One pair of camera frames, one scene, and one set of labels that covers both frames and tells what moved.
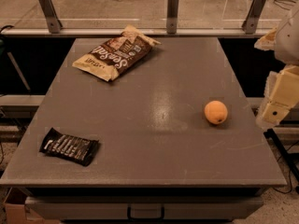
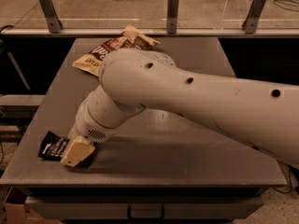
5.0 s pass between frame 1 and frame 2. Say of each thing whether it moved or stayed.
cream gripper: moved
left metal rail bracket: stayed
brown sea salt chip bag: stayed
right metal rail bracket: stayed
